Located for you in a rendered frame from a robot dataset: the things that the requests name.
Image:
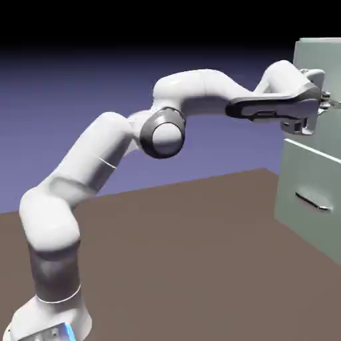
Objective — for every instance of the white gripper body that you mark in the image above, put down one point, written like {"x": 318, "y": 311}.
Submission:
{"x": 316, "y": 74}

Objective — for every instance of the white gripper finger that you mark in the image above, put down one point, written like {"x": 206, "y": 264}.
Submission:
{"x": 324, "y": 107}
{"x": 325, "y": 95}

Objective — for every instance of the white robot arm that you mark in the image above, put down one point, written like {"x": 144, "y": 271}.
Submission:
{"x": 106, "y": 149}

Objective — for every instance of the pale green drawer front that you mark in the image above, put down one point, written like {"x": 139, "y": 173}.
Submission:
{"x": 306, "y": 173}
{"x": 331, "y": 125}

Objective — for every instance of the pale green cabinet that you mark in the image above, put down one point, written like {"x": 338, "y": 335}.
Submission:
{"x": 309, "y": 165}

